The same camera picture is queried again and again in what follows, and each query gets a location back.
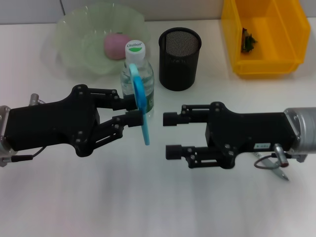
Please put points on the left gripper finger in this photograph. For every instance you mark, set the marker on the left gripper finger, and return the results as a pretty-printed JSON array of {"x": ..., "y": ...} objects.
[{"x": 133, "y": 119}]

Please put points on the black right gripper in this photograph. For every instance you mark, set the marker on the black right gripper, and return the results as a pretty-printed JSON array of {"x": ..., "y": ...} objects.
[{"x": 247, "y": 130}]

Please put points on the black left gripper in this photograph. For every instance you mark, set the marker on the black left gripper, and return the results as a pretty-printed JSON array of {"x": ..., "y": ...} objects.
[{"x": 54, "y": 126}]

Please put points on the clear green-label water bottle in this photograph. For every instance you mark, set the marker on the clear green-label water bottle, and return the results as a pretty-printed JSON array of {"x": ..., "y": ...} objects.
[{"x": 127, "y": 84}]

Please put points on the blue sheathed scissors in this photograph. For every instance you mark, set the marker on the blue sheathed scissors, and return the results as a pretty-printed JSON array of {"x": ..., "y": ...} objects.
[{"x": 139, "y": 93}]

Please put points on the pink peach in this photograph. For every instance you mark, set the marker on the pink peach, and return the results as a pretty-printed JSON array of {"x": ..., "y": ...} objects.
[{"x": 113, "y": 48}]

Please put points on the green plastic wrapper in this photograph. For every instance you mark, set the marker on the green plastic wrapper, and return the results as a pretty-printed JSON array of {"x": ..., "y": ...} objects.
[{"x": 248, "y": 42}]

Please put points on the green translucent fruit bowl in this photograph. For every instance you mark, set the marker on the green translucent fruit bowl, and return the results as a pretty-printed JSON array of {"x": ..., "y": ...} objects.
[{"x": 81, "y": 56}]

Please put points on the black mesh pen holder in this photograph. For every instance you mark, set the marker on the black mesh pen holder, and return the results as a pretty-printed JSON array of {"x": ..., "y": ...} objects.
[{"x": 179, "y": 66}]

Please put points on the clear grey ballpoint pen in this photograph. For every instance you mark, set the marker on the clear grey ballpoint pen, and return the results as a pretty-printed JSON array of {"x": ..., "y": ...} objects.
[{"x": 279, "y": 171}]

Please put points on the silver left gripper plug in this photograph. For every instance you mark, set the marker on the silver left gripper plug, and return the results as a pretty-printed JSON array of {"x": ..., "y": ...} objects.
[{"x": 34, "y": 98}]

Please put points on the yellow plastic bin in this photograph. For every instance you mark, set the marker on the yellow plastic bin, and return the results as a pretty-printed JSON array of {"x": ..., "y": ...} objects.
[{"x": 271, "y": 64}]

